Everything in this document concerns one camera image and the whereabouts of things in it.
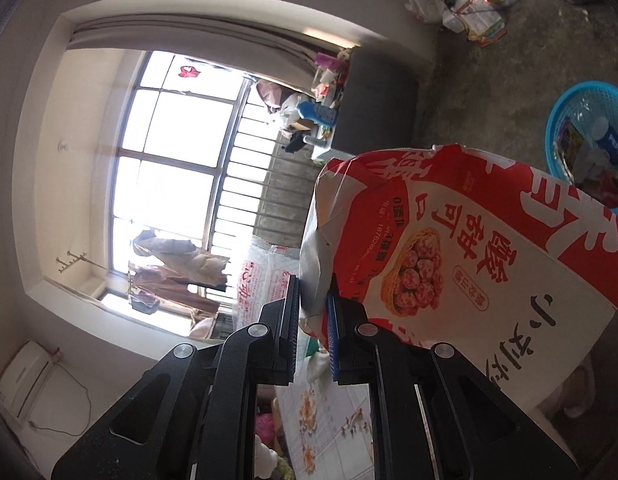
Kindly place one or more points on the red printed clear plastic bag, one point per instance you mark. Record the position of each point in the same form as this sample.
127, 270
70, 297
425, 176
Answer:
269, 270

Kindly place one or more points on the blue label plastic bottle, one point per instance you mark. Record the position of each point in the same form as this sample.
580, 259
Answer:
611, 140

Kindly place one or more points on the floral tablecloth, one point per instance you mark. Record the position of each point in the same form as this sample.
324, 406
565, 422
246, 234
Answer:
329, 425

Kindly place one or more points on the colourful printed paper bag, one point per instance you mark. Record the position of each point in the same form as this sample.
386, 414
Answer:
481, 22

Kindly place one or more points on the grey curtain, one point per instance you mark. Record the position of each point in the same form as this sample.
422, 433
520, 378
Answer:
214, 35

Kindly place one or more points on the pink cloth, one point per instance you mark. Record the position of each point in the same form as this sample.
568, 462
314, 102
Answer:
266, 430

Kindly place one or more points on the red white paper bag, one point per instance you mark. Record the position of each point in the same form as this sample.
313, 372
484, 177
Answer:
464, 260

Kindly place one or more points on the blue white bottle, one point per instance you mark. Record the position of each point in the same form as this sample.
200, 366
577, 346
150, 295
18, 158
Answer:
316, 112

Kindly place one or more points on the dark grey cabinet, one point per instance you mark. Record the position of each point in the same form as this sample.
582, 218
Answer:
379, 100

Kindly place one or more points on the white plastic bag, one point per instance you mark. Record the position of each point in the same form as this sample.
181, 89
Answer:
424, 2

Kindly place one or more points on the white ceiling lamp base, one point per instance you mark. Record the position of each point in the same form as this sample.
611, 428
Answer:
63, 146

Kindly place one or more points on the white air conditioner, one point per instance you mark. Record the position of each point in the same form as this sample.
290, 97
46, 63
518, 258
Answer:
24, 375

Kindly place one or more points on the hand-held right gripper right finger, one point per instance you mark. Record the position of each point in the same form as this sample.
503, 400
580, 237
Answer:
332, 340

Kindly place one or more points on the small red hanging cloth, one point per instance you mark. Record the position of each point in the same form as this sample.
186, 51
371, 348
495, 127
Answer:
189, 72

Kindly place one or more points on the red plastic wrapper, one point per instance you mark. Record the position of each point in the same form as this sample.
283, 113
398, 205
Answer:
614, 190

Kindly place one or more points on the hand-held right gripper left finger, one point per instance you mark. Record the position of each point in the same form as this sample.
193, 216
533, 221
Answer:
289, 332

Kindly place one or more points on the hanging beige clothes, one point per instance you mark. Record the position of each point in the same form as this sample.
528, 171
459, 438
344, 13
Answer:
174, 255

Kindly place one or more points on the metal wall hook rack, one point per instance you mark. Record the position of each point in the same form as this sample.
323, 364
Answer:
71, 260

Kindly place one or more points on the yellow snack packet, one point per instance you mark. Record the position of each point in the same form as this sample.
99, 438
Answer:
569, 140

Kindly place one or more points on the blue plastic basket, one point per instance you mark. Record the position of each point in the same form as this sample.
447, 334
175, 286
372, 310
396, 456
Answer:
564, 105

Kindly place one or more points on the barred window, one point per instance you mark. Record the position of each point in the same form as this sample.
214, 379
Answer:
179, 125

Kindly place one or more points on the pile of household clutter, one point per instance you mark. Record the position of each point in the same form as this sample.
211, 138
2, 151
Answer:
294, 95

